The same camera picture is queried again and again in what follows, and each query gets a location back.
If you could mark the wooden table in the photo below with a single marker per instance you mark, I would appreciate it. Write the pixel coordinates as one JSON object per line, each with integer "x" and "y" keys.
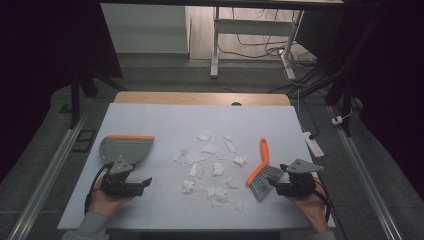
{"x": 200, "y": 98}

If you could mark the dark round table grommet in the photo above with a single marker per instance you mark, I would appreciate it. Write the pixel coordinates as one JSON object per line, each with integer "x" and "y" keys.
{"x": 236, "y": 104}

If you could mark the white power strip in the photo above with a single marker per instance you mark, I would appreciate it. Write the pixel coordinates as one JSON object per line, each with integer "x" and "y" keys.
{"x": 314, "y": 146}

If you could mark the white desk frame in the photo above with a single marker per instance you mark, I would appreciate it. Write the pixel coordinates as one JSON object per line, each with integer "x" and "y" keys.
{"x": 253, "y": 27}

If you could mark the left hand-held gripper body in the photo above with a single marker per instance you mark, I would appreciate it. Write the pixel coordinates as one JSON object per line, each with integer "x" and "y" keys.
{"x": 116, "y": 183}

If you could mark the grey dustpan with orange edge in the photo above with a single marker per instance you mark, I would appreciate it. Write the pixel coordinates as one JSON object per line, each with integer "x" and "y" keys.
{"x": 128, "y": 148}

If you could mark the small white adapter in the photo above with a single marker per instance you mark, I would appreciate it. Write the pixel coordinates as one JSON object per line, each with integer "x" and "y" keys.
{"x": 337, "y": 120}

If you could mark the aluminium rail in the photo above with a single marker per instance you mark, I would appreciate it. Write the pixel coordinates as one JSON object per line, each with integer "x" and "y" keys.
{"x": 50, "y": 173}
{"x": 366, "y": 173}

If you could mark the orange brush with grey bristles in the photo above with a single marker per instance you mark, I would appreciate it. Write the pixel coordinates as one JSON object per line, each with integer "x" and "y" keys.
{"x": 263, "y": 178}

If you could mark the black rectangular floor frame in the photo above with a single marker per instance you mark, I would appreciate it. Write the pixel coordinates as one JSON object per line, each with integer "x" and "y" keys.
{"x": 76, "y": 141}

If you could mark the person's right hand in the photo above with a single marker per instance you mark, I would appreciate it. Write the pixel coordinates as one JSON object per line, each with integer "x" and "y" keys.
{"x": 315, "y": 210}

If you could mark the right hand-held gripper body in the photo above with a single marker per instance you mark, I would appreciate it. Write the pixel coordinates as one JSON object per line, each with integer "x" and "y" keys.
{"x": 298, "y": 181}

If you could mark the person's left hand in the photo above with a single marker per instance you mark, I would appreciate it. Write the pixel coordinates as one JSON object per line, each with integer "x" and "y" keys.
{"x": 103, "y": 205}

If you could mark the white cabinet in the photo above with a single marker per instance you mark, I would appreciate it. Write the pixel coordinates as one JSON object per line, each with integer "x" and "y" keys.
{"x": 146, "y": 30}

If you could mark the light blue table mat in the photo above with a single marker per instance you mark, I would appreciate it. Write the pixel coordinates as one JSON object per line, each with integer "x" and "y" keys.
{"x": 166, "y": 116}

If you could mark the pile of white paper scraps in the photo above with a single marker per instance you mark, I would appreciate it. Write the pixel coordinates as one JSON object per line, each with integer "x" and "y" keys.
{"x": 217, "y": 169}

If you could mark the black metal stand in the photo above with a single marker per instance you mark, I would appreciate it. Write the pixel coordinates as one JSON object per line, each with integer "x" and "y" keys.
{"x": 75, "y": 100}
{"x": 346, "y": 86}

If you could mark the dark curtain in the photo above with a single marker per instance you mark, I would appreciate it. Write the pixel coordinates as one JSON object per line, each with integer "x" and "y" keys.
{"x": 396, "y": 66}
{"x": 40, "y": 50}

